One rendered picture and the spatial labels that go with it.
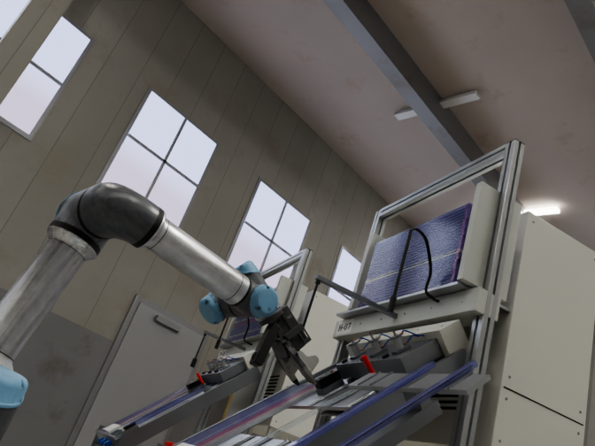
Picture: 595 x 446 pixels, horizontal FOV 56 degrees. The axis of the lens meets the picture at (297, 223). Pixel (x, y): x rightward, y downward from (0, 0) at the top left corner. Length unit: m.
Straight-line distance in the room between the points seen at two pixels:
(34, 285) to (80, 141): 5.40
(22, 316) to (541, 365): 1.33
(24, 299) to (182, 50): 6.57
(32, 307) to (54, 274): 0.07
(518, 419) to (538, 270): 0.44
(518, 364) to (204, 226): 5.88
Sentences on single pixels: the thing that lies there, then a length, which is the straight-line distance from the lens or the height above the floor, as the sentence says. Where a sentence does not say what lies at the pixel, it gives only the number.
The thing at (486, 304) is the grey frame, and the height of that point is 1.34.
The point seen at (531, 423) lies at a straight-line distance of 1.71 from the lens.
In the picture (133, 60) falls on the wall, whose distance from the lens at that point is 7.16.
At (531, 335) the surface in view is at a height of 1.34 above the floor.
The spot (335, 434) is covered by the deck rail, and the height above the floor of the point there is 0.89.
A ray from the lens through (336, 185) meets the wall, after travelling 9.09.
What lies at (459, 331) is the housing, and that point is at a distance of 1.59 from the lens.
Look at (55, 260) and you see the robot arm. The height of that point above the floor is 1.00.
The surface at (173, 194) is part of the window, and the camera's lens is 7.00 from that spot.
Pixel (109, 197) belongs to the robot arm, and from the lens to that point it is 1.17.
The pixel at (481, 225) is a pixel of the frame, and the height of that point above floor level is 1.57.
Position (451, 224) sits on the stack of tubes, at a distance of 1.77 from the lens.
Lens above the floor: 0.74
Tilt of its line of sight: 25 degrees up
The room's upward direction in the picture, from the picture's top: 20 degrees clockwise
